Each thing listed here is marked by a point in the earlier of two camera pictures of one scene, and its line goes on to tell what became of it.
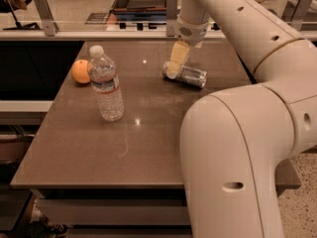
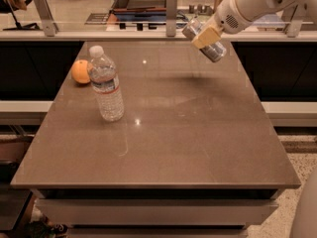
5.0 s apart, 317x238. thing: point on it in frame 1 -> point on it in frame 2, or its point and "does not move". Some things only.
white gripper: x=192 y=32 -> x=229 y=16
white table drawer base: x=117 y=212 does not move
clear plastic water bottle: x=104 y=80 does not move
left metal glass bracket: x=51 y=27 does not move
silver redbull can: x=185 y=73 -> x=213 y=52
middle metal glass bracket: x=171 y=13 does not move
